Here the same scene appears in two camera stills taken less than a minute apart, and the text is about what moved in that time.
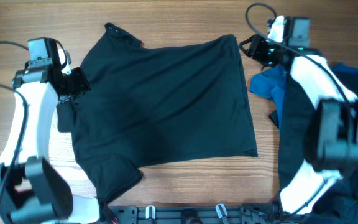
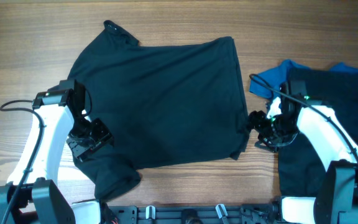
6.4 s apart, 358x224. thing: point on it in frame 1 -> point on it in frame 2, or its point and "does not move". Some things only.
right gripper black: x=257 y=48 -> x=255 y=121
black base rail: x=258 y=213 does not move
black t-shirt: x=145 y=104 does not move
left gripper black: x=83 y=83 -> x=105 y=136
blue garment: x=270 y=82 does not move
